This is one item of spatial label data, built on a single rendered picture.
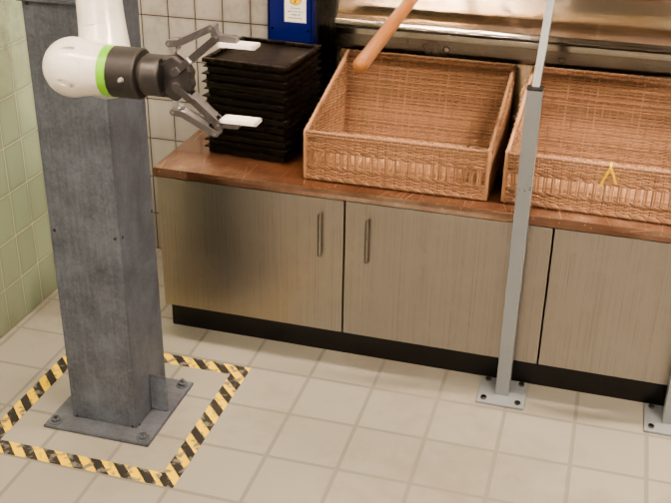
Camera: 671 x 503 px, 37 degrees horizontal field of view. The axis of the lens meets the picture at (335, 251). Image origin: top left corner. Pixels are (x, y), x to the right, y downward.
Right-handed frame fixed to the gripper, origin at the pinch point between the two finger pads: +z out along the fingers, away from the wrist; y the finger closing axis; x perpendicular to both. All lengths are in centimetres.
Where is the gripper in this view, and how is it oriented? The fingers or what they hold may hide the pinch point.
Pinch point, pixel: (252, 84)
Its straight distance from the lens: 177.2
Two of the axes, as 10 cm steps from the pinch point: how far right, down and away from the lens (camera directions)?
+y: -0.1, 9.0, 4.4
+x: -2.7, 4.2, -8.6
